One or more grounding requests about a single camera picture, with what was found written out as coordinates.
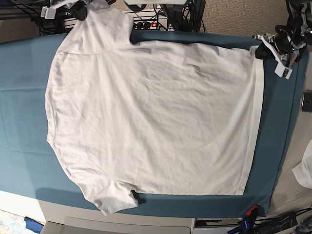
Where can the beige plastic bin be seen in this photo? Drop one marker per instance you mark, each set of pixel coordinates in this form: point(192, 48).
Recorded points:
point(85, 226)

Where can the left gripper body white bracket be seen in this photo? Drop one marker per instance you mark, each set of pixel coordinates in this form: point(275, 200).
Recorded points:
point(285, 52)

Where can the blue cloth on floor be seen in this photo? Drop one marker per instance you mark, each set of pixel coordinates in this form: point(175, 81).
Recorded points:
point(33, 225)

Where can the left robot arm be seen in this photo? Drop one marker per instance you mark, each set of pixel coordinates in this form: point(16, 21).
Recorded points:
point(299, 22)

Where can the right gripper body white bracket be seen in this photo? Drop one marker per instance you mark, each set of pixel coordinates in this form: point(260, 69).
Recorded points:
point(50, 12)

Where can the white power strip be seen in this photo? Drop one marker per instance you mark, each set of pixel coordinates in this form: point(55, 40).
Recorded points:
point(150, 19)

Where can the white T-shirt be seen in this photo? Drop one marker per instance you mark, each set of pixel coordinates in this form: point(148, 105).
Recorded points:
point(155, 117)

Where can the teal table cloth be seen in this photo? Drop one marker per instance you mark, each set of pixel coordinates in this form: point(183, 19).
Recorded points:
point(29, 166)

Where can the orange black table clamp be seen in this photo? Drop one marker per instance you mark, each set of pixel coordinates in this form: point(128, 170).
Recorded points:
point(253, 212)

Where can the grey device on floor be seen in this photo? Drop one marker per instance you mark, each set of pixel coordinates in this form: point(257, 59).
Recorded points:
point(306, 105)

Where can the white cloth at right edge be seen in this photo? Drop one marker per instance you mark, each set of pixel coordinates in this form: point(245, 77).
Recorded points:
point(303, 171)

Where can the blue black clamp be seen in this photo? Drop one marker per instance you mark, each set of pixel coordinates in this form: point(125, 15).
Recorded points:
point(245, 227)

